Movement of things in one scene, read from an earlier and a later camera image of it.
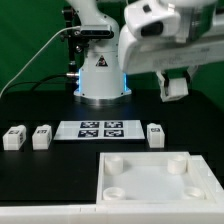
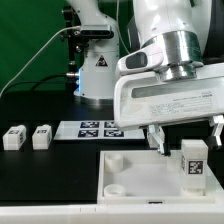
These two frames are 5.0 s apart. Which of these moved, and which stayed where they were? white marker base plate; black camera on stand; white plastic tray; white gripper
Moved: white gripper
Stayed: white plastic tray; black camera on stand; white marker base plate
